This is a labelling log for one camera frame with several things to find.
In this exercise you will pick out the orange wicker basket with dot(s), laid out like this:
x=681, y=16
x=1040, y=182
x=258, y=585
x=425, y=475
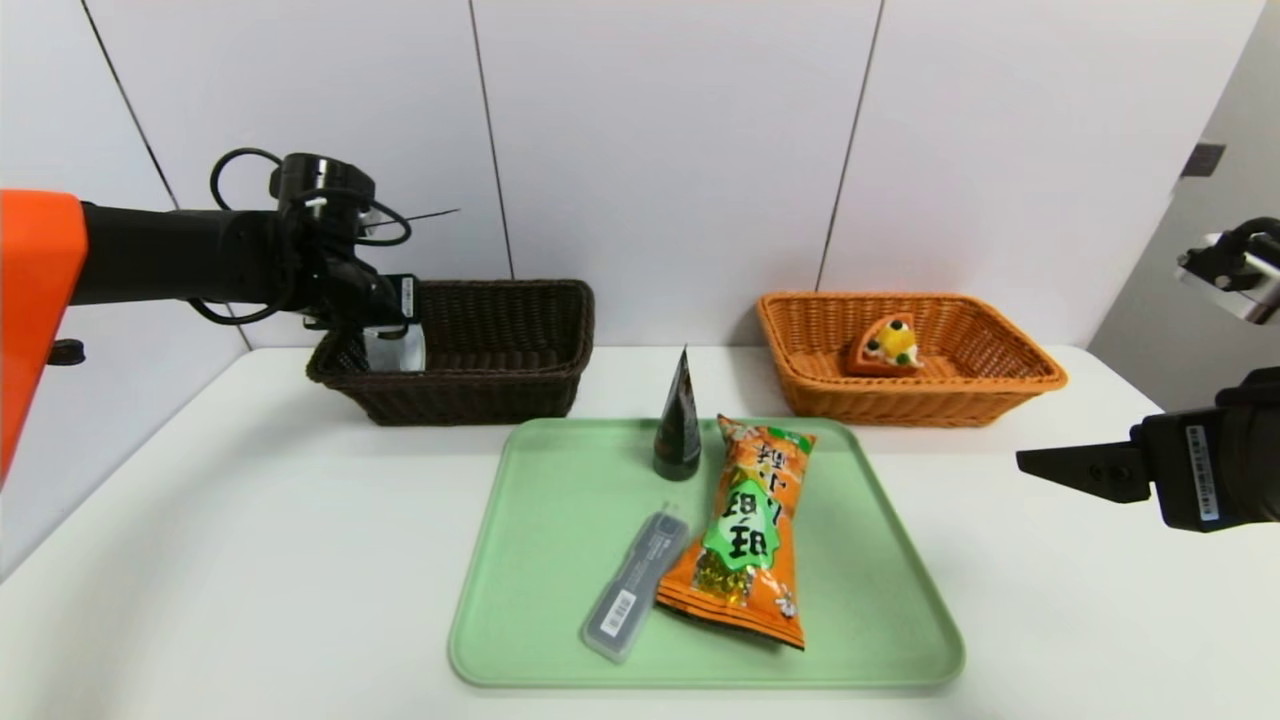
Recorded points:
x=900, y=400

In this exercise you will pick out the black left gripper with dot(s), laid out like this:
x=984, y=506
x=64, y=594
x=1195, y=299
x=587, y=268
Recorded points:
x=401, y=299

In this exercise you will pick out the grey translucent slim case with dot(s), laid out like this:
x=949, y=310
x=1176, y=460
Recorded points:
x=635, y=585

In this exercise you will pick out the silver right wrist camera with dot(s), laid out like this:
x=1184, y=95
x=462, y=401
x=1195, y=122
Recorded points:
x=1240, y=280

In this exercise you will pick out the dark brown wicker basket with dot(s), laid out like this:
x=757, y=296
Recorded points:
x=500, y=390

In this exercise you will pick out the white tape roll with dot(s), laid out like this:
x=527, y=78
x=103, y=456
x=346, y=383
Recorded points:
x=395, y=355

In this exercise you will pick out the toy cake slice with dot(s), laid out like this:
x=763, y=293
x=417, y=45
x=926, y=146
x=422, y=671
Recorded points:
x=885, y=350

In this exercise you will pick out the dark green squeeze tube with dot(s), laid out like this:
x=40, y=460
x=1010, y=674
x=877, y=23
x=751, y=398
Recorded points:
x=677, y=440

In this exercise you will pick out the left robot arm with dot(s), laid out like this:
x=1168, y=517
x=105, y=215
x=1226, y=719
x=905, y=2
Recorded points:
x=180, y=255

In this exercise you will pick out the orange snack bag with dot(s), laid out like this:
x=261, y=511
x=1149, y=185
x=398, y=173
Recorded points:
x=745, y=530

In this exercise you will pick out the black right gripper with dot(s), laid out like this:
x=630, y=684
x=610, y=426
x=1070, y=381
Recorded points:
x=1196, y=470

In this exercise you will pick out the light green plastic tray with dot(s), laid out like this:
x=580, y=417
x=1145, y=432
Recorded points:
x=600, y=520

